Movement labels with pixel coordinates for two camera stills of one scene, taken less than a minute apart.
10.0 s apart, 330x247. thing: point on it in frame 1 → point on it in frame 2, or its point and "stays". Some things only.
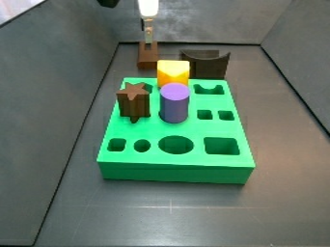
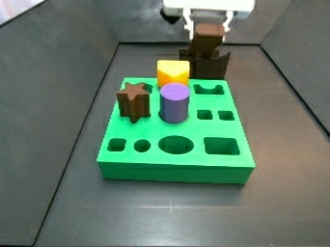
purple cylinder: x=173 y=102 stays
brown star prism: x=133 y=100 stays
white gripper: x=148 y=8 → x=219 y=5
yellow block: x=172 y=71 stays
